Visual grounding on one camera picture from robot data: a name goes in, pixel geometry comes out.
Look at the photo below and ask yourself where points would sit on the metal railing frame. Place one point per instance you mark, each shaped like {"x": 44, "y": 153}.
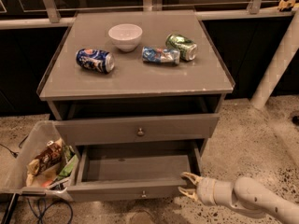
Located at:
{"x": 15, "y": 14}

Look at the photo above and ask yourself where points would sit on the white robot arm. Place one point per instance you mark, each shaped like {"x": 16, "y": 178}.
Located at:
{"x": 245, "y": 196}

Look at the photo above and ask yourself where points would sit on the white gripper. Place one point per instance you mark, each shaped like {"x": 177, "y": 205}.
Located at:
{"x": 206, "y": 188}

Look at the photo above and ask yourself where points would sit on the crushed light blue can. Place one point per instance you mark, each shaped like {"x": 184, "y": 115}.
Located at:
{"x": 168, "y": 56}

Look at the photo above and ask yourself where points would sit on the dark blue soda can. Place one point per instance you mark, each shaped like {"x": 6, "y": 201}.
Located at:
{"x": 95, "y": 59}

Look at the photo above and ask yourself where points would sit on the green soda can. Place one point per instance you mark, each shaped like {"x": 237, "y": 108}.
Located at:
{"x": 187, "y": 48}

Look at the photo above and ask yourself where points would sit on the clear plastic bin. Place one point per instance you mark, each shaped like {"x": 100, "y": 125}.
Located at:
{"x": 45, "y": 184}

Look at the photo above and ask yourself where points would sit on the grey drawer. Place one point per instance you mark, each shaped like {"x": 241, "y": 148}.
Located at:
{"x": 136, "y": 129}
{"x": 132, "y": 171}

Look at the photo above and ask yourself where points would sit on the brown snack bag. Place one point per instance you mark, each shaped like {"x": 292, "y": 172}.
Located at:
{"x": 50, "y": 156}

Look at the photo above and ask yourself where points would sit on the grey top drawer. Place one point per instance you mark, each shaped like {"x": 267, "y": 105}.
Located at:
{"x": 136, "y": 129}

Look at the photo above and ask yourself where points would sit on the green snack packet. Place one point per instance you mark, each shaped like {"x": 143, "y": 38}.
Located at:
{"x": 67, "y": 170}

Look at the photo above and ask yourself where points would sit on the white ceramic bowl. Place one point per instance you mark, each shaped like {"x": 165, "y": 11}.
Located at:
{"x": 126, "y": 36}

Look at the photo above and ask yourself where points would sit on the grey drawer cabinet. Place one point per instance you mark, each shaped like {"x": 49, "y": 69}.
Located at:
{"x": 135, "y": 88}

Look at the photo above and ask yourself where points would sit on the white diagonal pole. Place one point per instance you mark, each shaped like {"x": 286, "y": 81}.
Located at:
{"x": 287, "y": 48}

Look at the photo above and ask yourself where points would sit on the yellow object on ledge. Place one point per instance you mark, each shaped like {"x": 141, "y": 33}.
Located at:
{"x": 286, "y": 5}

